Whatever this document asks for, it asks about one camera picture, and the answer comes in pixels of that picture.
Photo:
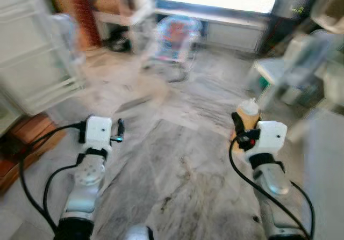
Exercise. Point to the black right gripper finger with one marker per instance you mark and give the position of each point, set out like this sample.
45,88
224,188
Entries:
238,123

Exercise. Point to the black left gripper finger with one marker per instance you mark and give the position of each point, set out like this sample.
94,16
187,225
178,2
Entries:
121,127

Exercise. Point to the orange bottle with white cap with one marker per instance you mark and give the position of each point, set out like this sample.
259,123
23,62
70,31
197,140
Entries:
250,114

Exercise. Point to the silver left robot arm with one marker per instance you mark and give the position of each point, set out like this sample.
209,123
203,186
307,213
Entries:
86,186

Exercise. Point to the white plastic chair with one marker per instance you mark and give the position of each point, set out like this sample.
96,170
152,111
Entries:
301,63

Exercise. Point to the silver robot leg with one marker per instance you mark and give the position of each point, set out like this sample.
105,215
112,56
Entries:
138,233

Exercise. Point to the colourful baby walker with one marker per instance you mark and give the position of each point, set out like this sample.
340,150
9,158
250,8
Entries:
174,44

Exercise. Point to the dark red brick pillar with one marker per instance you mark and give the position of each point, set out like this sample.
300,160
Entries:
85,14

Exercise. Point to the beige cushion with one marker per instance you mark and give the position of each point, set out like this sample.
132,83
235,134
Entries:
329,12

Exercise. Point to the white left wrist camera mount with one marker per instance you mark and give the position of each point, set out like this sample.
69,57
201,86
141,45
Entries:
98,132

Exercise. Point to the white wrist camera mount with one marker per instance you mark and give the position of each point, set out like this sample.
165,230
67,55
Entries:
98,132
269,138

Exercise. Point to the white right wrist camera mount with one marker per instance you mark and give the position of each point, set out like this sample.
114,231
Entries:
269,138

